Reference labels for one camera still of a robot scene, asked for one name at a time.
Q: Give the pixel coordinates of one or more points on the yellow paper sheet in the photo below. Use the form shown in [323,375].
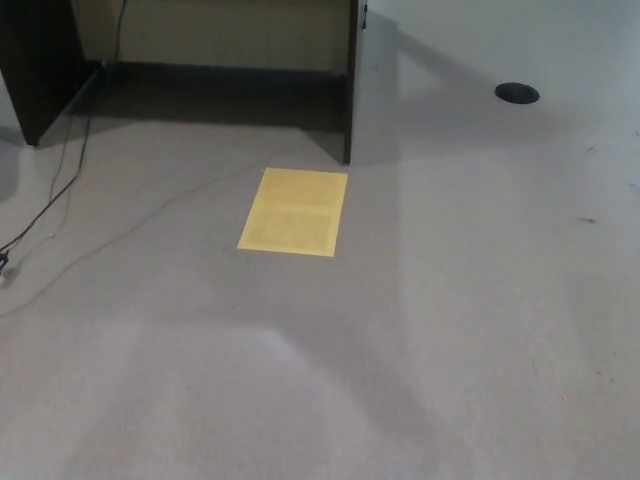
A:
[294,211]

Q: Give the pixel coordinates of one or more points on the dark wooden desk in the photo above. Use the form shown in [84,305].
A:
[357,90]

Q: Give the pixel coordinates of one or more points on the black round floor cap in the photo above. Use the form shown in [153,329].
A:
[517,92]

